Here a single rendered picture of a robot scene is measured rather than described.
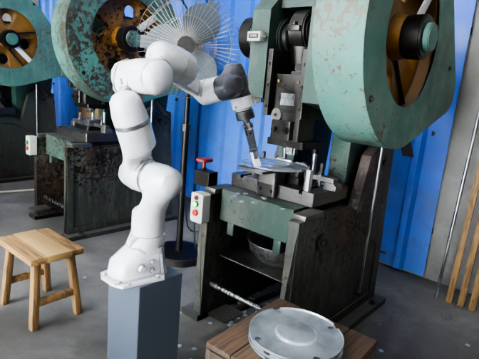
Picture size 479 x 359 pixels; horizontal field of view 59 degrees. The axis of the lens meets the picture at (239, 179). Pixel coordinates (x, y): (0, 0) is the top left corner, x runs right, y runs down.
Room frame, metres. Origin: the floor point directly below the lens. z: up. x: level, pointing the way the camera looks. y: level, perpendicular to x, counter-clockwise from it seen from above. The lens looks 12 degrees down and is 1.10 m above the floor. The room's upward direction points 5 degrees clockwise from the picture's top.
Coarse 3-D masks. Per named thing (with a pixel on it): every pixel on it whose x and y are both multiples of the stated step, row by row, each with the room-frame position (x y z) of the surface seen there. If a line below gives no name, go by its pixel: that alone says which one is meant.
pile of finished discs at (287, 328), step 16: (256, 320) 1.24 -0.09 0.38; (272, 320) 1.25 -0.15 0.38; (288, 320) 1.26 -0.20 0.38; (304, 320) 1.27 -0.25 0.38; (320, 320) 1.28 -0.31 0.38; (256, 336) 1.15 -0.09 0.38; (272, 336) 1.16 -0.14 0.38; (288, 336) 1.15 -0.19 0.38; (304, 336) 1.16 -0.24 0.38; (320, 336) 1.18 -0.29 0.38; (336, 336) 1.19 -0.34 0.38; (256, 352) 1.11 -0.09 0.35; (272, 352) 1.08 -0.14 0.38; (288, 352) 1.09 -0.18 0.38; (304, 352) 1.09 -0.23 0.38; (320, 352) 1.10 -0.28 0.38; (336, 352) 1.11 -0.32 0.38
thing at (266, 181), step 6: (240, 168) 1.73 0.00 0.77; (246, 168) 1.71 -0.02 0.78; (252, 168) 1.72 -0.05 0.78; (264, 174) 1.67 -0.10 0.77; (270, 174) 1.78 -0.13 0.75; (276, 174) 1.77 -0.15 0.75; (282, 174) 1.80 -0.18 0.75; (258, 180) 1.82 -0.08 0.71; (264, 180) 1.80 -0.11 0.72; (270, 180) 1.78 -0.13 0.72; (276, 180) 1.77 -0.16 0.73; (282, 180) 1.80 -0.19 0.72; (258, 186) 1.82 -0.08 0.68; (264, 186) 1.80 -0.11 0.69; (270, 186) 1.78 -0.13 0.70; (276, 186) 1.77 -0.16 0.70; (258, 192) 1.82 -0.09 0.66; (264, 192) 1.79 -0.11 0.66; (270, 192) 1.77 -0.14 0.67; (276, 192) 1.77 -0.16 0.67
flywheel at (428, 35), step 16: (400, 0) 1.67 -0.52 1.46; (416, 0) 1.79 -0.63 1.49; (432, 0) 1.84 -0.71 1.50; (400, 16) 1.63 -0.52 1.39; (416, 16) 1.59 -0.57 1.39; (432, 16) 1.87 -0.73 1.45; (400, 32) 1.59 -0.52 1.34; (416, 32) 1.55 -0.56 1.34; (432, 32) 1.57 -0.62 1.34; (400, 48) 1.61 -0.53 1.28; (416, 48) 1.56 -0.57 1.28; (432, 48) 1.60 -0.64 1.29; (400, 64) 1.74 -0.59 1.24; (416, 64) 1.88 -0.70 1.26; (416, 80) 1.86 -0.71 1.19; (416, 96) 1.82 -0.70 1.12
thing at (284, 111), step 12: (300, 72) 1.88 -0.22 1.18; (276, 84) 1.91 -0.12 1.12; (288, 84) 1.87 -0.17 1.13; (276, 96) 1.91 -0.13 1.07; (288, 96) 1.86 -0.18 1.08; (276, 108) 1.89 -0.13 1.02; (288, 108) 1.86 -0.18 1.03; (276, 120) 1.86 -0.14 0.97; (288, 120) 1.86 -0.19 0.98; (300, 120) 1.82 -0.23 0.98; (312, 120) 1.90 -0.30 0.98; (276, 132) 1.86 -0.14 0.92; (288, 132) 1.81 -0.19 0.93; (300, 132) 1.83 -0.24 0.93; (312, 132) 1.91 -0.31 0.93
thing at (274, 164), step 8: (248, 160) 1.88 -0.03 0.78; (264, 160) 1.92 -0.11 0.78; (272, 160) 1.94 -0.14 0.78; (280, 160) 1.96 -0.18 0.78; (288, 160) 1.96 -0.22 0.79; (256, 168) 1.72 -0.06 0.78; (264, 168) 1.70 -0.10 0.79; (272, 168) 1.74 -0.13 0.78; (280, 168) 1.76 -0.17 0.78; (288, 168) 1.78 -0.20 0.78; (296, 168) 1.79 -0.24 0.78; (304, 168) 1.81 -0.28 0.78
